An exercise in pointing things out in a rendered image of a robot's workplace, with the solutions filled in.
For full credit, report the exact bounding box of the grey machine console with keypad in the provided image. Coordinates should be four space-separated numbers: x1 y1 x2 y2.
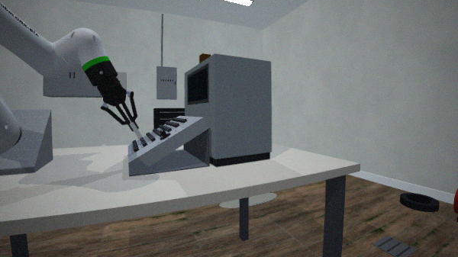
128 53 272 176

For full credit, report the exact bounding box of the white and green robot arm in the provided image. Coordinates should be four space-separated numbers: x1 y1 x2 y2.
0 2 118 154

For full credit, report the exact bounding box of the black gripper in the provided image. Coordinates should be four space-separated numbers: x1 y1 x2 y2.
97 78 142 139

